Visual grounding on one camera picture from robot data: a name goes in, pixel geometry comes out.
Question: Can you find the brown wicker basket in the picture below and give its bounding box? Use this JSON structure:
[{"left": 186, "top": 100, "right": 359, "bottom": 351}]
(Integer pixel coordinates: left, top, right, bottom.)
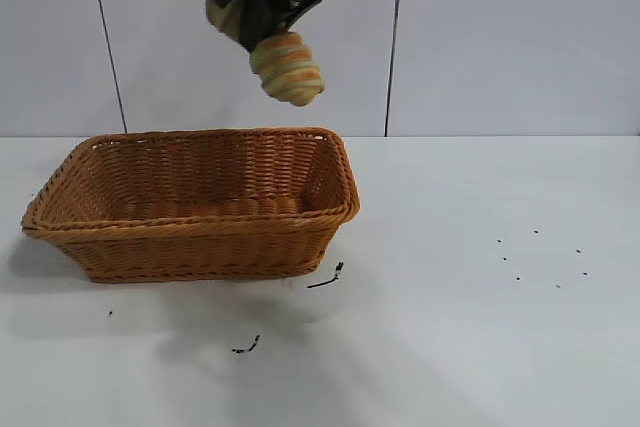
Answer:
[{"left": 20, "top": 126, "right": 361, "bottom": 284}]

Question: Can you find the long striped bread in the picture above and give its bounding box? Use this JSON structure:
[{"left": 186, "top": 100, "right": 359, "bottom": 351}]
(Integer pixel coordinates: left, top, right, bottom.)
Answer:
[{"left": 205, "top": 0, "right": 327, "bottom": 109}]

